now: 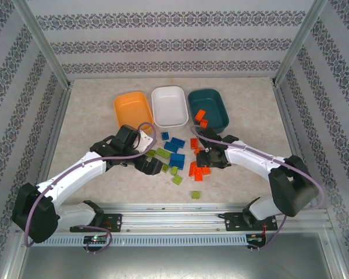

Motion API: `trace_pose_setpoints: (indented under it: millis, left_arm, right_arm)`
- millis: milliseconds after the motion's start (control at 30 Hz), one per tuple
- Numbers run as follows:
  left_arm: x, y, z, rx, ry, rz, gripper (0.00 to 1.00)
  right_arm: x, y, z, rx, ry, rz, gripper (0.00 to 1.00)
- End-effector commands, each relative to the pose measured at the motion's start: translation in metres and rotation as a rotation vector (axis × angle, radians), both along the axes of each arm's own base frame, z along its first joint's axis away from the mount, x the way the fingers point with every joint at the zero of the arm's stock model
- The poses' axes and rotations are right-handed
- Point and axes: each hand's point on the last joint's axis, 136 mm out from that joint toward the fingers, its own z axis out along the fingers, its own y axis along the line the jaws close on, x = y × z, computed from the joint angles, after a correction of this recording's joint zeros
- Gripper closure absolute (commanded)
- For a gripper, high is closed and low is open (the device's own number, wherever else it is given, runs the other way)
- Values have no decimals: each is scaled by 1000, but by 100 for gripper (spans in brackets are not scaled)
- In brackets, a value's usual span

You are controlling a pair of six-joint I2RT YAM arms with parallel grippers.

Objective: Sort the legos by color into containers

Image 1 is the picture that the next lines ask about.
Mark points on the small orange lego brick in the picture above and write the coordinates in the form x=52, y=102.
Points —
x=196, y=151

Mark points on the small green lego brick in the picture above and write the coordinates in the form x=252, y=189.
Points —
x=165, y=167
x=195, y=195
x=174, y=171
x=150, y=152

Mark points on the long green lego brick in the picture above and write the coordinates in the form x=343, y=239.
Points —
x=162, y=153

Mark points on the large blue lego brick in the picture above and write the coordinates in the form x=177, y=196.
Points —
x=177, y=160

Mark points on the small blue lego brick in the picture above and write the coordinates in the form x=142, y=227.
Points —
x=165, y=136

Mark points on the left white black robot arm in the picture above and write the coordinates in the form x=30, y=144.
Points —
x=75, y=171

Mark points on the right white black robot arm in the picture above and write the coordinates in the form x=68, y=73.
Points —
x=250, y=157

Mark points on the orange plastic container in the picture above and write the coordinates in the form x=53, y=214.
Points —
x=132, y=110

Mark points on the teal plastic container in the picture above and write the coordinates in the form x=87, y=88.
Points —
x=213, y=109

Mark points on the white plastic container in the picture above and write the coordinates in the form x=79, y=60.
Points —
x=168, y=107

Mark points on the small circuit board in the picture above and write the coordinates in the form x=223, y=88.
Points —
x=255, y=238
x=96, y=239

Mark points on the aluminium side rail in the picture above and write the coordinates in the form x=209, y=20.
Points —
x=50, y=145
x=291, y=130

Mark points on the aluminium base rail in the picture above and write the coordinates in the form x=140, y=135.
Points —
x=174, y=221

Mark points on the aluminium frame post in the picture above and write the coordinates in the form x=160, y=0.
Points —
x=299, y=40
x=42, y=40

